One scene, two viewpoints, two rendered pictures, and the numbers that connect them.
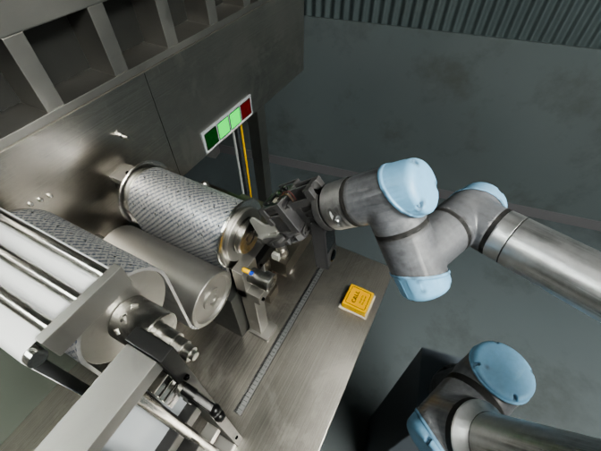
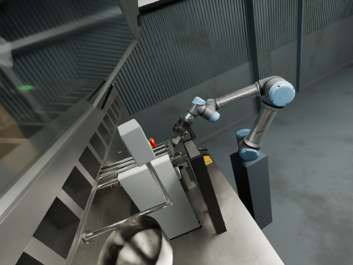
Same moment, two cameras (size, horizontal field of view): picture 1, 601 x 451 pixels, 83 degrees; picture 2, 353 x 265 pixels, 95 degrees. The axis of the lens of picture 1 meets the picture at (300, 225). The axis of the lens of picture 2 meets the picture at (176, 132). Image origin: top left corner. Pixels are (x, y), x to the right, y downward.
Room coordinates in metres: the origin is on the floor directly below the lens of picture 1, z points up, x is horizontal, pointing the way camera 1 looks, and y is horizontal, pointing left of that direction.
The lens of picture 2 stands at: (-0.42, 0.50, 1.84)
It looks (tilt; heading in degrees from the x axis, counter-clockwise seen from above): 28 degrees down; 331
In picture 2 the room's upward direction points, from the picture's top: 21 degrees counter-clockwise
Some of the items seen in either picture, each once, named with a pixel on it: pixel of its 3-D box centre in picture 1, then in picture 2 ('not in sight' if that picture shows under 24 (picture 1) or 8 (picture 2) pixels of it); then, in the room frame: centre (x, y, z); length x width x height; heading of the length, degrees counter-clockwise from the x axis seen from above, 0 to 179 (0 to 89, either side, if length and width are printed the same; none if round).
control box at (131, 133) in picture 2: not in sight; (139, 141); (-0.04, 0.40, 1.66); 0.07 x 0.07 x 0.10; 77
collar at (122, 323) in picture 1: (143, 325); (176, 160); (0.20, 0.22, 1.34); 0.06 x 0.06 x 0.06; 62
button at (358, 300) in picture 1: (358, 300); (205, 160); (0.46, -0.16, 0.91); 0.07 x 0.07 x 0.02; 62
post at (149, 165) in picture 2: not in sight; (158, 182); (-0.04, 0.41, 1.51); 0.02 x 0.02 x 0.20
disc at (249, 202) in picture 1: (241, 233); not in sight; (0.43, 0.12, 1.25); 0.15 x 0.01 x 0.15; 152
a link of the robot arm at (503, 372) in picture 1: (490, 379); (245, 139); (0.20, -0.38, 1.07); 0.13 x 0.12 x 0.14; 129
